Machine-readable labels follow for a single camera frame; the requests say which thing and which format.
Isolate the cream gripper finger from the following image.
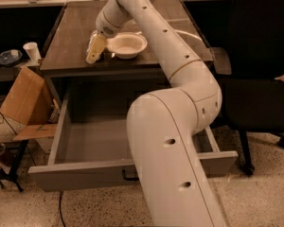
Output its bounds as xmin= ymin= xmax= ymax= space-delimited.
xmin=86 ymin=34 xmax=107 ymax=64

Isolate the silver redbull can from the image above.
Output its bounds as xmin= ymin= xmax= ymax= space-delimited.
xmin=86 ymin=30 xmax=98 ymax=53

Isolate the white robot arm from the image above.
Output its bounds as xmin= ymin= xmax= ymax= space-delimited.
xmin=86 ymin=0 xmax=227 ymax=227

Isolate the grey open top drawer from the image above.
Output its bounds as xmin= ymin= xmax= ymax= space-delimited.
xmin=28 ymin=76 xmax=238 ymax=191

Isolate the white paper bowl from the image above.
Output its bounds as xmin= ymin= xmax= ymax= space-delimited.
xmin=107 ymin=32 xmax=148 ymax=60

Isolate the white paper cup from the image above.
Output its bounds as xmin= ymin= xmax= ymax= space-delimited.
xmin=23 ymin=42 xmax=41 ymax=61

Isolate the brown cardboard box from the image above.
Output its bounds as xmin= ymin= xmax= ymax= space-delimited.
xmin=0 ymin=67 xmax=57 ymax=141

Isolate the dark blue plate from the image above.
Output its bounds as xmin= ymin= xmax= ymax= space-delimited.
xmin=0 ymin=49 xmax=23 ymax=67

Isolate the low side shelf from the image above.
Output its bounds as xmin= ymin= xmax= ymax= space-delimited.
xmin=0 ymin=61 xmax=40 ymax=81

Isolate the black metal stand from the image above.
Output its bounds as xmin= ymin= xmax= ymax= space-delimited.
xmin=0 ymin=140 xmax=28 ymax=192

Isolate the black office chair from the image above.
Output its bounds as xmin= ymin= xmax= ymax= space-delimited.
xmin=215 ymin=0 xmax=284 ymax=175

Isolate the black drawer handle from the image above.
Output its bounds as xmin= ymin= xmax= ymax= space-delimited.
xmin=121 ymin=168 xmax=140 ymax=182

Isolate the black floor cable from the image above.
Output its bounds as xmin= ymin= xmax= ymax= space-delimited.
xmin=58 ymin=190 xmax=67 ymax=227

